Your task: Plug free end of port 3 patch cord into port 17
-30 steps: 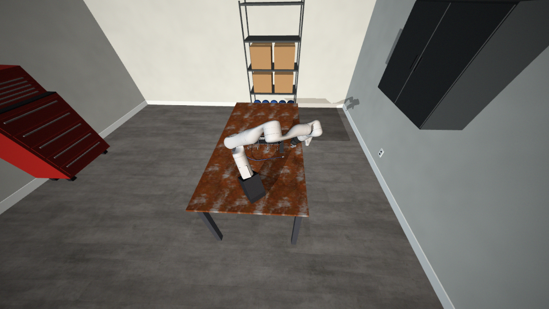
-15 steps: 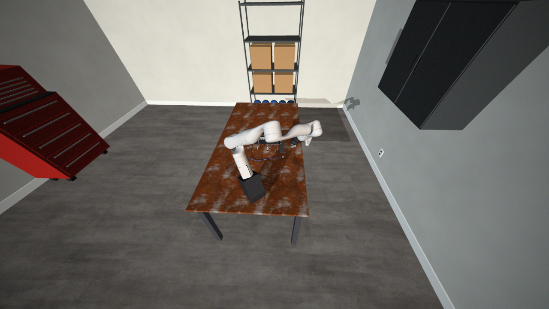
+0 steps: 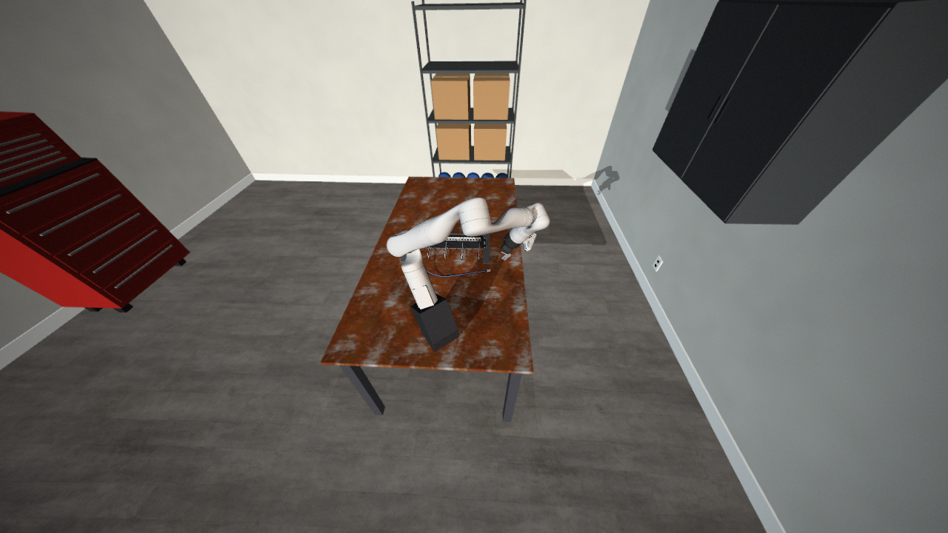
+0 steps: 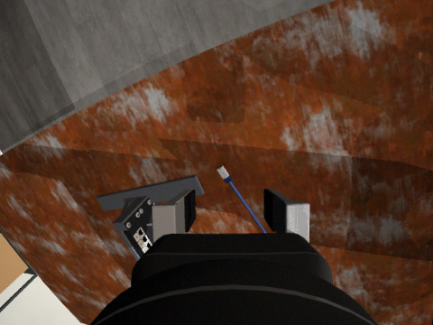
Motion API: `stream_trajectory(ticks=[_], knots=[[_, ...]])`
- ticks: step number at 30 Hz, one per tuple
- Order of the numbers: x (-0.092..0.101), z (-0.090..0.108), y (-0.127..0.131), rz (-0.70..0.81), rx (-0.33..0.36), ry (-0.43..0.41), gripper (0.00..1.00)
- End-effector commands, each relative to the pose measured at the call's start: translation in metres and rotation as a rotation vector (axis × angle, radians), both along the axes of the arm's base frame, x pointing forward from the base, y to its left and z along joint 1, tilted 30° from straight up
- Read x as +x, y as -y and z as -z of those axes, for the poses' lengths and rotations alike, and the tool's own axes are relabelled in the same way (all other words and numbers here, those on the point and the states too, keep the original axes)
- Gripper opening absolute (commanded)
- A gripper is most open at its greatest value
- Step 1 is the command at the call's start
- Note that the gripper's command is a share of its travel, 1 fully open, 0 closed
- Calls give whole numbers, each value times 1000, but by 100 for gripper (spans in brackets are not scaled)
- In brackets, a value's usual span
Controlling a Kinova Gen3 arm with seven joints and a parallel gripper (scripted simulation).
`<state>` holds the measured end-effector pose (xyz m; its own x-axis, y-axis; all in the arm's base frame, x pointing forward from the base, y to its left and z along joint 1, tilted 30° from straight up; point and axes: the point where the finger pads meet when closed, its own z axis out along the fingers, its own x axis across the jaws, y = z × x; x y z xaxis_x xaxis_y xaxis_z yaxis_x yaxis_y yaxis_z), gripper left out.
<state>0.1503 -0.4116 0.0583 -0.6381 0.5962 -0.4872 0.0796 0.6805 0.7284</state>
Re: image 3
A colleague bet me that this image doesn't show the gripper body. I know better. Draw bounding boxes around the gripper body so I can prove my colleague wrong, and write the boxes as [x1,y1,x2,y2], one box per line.
[500,228,536,254]

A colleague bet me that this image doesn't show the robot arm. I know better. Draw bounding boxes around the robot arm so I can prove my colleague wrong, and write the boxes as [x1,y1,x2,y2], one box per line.
[387,197,550,309]

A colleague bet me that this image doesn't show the black patch panel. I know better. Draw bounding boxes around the black patch panel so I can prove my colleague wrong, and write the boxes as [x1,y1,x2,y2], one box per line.
[422,233,490,264]

